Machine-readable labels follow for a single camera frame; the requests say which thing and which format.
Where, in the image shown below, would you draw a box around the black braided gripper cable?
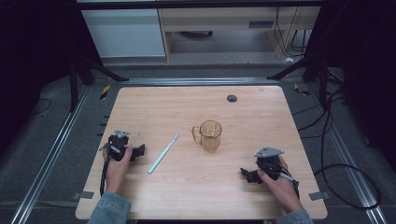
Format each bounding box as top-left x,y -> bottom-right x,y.
98,143 -> 112,198

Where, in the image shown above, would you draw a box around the black metal stand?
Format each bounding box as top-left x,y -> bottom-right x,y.
67,46 -> 130,114
266,46 -> 345,108

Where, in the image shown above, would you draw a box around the person's right hand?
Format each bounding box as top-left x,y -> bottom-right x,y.
257,154 -> 304,215

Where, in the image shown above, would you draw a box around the white cabinet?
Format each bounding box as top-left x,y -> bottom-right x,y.
80,7 -> 166,59

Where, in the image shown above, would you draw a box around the aluminium floor rail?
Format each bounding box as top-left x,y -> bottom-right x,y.
9,85 -> 93,224
306,83 -> 389,224

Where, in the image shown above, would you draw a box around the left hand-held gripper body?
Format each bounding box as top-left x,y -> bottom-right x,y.
106,129 -> 135,162

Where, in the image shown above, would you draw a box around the black looped floor cable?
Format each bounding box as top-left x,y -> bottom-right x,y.
313,89 -> 383,211

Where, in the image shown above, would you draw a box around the grey tape piece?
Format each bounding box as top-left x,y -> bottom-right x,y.
308,190 -> 331,202
72,190 -> 95,201

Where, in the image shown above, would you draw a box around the person's left hand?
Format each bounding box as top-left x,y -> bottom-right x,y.
103,146 -> 134,194

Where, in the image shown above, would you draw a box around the yellow black tape strip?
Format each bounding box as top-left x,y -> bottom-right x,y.
99,84 -> 112,101
293,83 -> 311,97

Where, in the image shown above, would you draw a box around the light blue toothbrush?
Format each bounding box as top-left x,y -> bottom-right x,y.
147,133 -> 180,175

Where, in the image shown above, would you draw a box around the thin black floor cable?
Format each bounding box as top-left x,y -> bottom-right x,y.
30,97 -> 52,117

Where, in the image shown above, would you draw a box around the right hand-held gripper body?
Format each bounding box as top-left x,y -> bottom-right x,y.
253,146 -> 286,181

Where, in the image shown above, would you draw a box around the black hanging desk cables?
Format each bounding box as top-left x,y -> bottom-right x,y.
273,6 -> 312,60

